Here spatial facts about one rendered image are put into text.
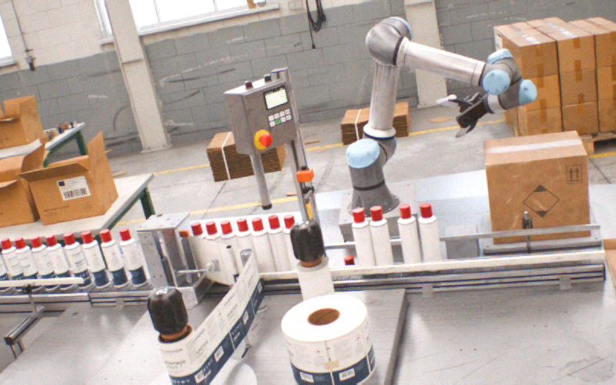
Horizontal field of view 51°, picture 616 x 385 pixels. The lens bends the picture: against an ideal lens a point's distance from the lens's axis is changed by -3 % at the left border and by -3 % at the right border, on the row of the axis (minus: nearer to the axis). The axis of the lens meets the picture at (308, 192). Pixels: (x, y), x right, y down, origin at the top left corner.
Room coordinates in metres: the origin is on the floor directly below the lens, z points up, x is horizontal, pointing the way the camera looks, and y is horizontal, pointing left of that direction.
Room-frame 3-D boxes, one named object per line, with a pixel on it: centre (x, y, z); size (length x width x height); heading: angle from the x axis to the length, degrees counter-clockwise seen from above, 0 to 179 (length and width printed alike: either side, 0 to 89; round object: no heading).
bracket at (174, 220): (1.90, 0.45, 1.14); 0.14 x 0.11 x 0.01; 72
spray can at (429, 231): (1.75, -0.32, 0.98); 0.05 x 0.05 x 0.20
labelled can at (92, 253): (2.11, 0.76, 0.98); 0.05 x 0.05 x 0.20
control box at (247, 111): (1.98, 0.09, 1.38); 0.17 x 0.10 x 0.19; 127
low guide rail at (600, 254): (1.74, -0.25, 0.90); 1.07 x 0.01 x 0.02; 72
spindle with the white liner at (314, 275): (1.57, 0.03, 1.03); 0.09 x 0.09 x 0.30
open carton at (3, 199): (3.47, 1.58, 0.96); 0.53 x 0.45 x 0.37; 171
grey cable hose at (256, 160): (2.01, 0.14, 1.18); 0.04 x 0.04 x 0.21
